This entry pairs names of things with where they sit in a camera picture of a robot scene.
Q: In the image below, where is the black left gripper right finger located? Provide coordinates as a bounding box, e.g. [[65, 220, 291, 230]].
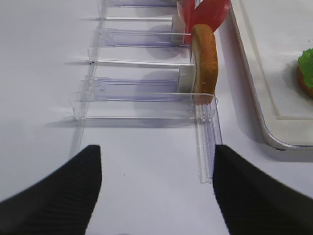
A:
[[213, 144, 313, 235]]

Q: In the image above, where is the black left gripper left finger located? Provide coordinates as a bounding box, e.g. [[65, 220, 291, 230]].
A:
[[0, 145, 101, 235]]

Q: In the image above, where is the green lettuce leaf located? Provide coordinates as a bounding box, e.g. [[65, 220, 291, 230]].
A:
[[298, 48, 313, 88]]

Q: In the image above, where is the toasted bread slice on tray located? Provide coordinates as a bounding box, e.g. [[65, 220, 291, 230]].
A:
[[297, 67, 313, 98]]

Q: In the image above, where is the red tomato slice left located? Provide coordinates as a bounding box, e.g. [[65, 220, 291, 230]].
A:
[[177, 0, 196, 44]]

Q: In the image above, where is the clear acrylic left rack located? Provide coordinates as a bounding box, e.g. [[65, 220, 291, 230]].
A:
[[44, 0, 223, 185]]

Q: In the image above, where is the brown bun slice in rack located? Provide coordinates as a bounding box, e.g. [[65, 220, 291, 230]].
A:
[[191, 24, 219, 105]]

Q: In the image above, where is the cream metal tray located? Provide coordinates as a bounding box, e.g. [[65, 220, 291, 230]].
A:
[[231, 0, 313, 149]]

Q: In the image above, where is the white paper tray liner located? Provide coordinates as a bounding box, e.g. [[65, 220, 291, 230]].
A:
[[241, 0, 313, 119]]

